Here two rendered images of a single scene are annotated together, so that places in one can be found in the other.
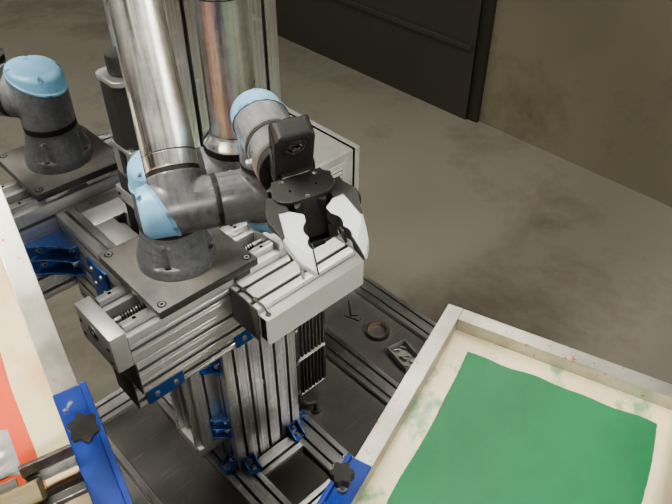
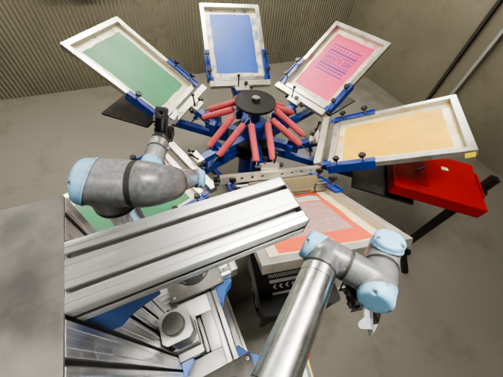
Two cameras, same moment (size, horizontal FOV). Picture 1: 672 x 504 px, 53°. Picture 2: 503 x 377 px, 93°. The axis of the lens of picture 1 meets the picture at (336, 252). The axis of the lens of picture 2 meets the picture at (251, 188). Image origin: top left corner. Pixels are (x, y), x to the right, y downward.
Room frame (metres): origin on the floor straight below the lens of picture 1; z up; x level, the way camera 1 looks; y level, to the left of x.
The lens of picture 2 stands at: (1.30, 0.60, 2.33)
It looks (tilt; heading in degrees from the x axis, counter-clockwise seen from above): 52 degrees down; 193
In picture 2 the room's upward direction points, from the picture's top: 8 degrees clockwise
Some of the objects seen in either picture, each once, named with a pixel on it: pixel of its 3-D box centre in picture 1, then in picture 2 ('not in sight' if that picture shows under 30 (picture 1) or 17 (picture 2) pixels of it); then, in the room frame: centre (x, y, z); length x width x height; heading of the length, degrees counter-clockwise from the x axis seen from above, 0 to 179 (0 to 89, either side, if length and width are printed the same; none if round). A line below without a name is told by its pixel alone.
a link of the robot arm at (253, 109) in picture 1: (264, 130); (153, 160); (0.80, 0.10, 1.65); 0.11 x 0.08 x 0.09; 19
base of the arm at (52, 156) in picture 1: (54, 138); not in sight; (1.37, 0.65, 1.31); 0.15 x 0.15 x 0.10
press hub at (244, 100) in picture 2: not in sight; (248, 161); (-0.26, 0.18, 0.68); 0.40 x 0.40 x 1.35
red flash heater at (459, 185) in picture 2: not in sight; (431, 178); (-0.28, 1.60, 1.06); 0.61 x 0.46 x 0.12; 91
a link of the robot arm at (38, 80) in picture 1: (37, 91); not in sight; (1.37, 0.66, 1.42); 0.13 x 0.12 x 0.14; 78
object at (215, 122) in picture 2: not in sight; (251, 135); (-0.26, 0.18, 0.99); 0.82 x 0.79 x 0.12; 31
